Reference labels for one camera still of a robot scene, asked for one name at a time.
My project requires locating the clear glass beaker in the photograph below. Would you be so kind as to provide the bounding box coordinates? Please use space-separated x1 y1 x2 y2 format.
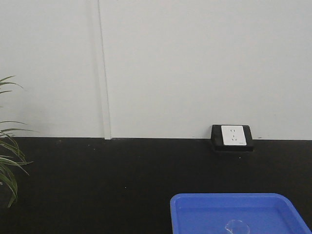
225 219 250 234

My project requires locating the blue plastic tray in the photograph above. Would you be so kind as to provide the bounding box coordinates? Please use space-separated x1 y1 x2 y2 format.
170 193 311 234

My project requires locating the black and white power socket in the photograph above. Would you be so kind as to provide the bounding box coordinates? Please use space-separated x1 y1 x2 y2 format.
211 125 254 152

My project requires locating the white wall cable duct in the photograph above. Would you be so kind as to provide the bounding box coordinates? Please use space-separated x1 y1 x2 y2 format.
94 0 112 140

